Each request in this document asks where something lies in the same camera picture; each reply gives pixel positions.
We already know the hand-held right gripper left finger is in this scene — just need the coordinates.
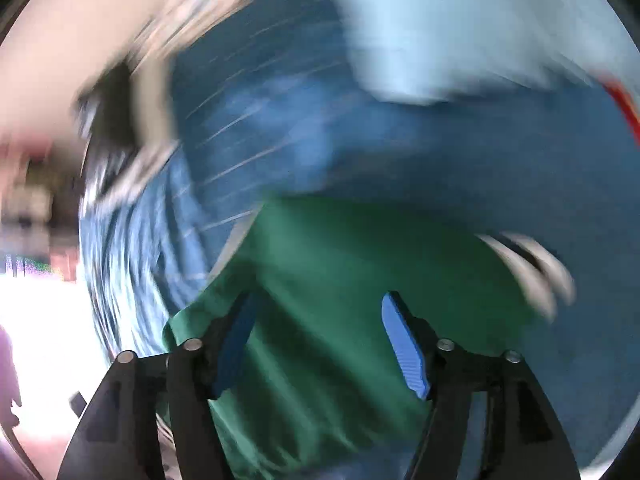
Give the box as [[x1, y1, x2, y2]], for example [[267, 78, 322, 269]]
[[56, 290, 261, 480]]

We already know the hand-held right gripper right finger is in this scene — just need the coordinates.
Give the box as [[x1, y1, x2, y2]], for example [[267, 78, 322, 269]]
[[381, 291, 583, 480]]

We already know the green and cream varsity jacket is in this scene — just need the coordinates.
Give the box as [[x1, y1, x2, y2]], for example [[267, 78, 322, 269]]
[[162, 195, 576, 480]]

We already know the clothes rack full of clothes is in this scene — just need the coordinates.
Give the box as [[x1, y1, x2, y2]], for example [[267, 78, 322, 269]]
[[0, 130, 81, 281]]

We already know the blue striped bed sheet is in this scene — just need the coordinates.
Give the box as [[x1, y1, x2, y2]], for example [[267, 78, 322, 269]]
[[77, 0, 640, 471]]

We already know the black leather jacket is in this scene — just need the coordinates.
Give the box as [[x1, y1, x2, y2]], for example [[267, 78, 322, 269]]
[[75, 62, 176, 203]]

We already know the red cloth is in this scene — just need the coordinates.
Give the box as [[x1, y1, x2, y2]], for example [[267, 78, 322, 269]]
[[602, 80, 640, 142]]

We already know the light blue duvet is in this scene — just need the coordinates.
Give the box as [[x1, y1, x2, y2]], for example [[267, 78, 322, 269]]
[[320, 0, 617, 107]]

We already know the plaid checked blanket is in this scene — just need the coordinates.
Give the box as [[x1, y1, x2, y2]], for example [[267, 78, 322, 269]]
[[135, 0, 321, 63]]

